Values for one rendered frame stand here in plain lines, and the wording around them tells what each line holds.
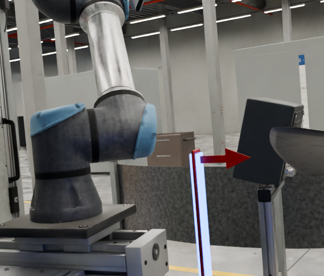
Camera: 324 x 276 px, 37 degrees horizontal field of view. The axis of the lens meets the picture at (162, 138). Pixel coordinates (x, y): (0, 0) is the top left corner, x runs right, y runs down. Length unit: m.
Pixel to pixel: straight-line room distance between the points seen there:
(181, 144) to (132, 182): 4.48
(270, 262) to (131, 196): 1.81
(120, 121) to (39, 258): 0.32
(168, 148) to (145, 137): 6.34
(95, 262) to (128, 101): 0.33
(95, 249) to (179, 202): 1.62
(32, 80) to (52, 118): 6.19
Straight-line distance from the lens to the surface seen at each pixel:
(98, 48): 1.16
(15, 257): 1.08
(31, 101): 7.19
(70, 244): 0.99
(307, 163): 0.61
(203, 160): 0.56
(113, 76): 1.10
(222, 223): 2.47
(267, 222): 1.10
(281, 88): 6.91
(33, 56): 7.23
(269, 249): 1.12
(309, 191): 2.36
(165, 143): 7.37
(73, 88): 11.02
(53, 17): 1.29
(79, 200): 0.99
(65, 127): 0.99
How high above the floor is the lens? 1.24
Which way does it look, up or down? 3 degrees down
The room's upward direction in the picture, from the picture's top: 5 degrees counter-clockwise
